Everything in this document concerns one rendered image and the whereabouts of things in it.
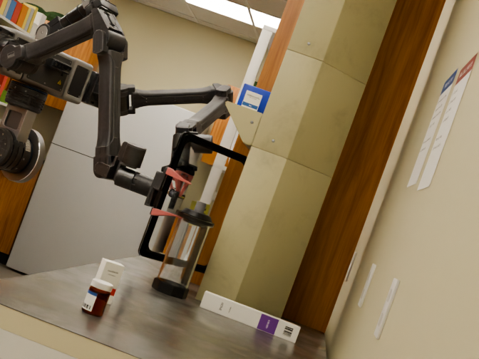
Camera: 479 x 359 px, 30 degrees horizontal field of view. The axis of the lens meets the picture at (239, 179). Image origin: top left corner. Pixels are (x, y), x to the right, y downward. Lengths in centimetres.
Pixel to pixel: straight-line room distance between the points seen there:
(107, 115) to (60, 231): 520
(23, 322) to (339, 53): 139
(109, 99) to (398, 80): 97
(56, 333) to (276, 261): 116
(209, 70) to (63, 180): 171
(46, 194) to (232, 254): 530
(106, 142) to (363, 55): 81
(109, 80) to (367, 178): 91
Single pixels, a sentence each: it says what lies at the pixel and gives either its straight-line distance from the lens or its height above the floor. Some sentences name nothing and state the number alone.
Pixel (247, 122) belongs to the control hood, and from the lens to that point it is 259.
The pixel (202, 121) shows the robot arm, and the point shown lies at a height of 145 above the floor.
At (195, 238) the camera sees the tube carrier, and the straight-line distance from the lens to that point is 246.
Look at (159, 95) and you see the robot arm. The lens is 325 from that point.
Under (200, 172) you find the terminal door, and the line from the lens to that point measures 277.
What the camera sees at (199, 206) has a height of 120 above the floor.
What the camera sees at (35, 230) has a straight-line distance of 782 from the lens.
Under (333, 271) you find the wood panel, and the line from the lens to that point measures 294.
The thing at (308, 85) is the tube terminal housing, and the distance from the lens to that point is 260.
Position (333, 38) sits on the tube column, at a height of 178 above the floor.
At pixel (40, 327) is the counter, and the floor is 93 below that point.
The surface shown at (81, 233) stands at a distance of 771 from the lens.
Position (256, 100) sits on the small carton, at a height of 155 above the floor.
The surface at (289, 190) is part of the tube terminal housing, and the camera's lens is 261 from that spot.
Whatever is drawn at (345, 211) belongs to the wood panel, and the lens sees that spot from 294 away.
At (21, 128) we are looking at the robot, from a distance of 320.
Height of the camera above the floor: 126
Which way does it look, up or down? 1 degrees up
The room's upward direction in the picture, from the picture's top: 20 degrees clockwise
